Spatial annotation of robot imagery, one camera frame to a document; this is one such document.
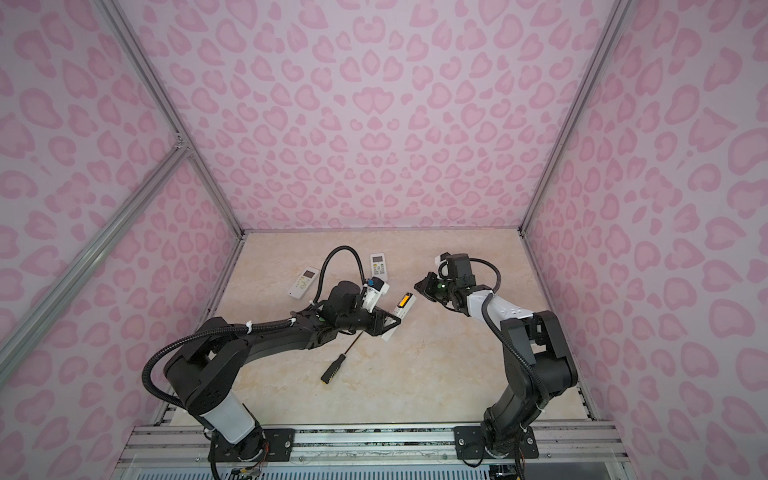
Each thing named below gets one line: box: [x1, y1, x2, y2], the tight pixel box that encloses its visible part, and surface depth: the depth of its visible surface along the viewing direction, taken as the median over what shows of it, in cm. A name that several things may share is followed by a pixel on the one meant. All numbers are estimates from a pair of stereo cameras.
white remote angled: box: [287, 266, 320, 300], surface depth 105 cm
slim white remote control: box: [382, 292, 417, 342], surface depth 86 cm
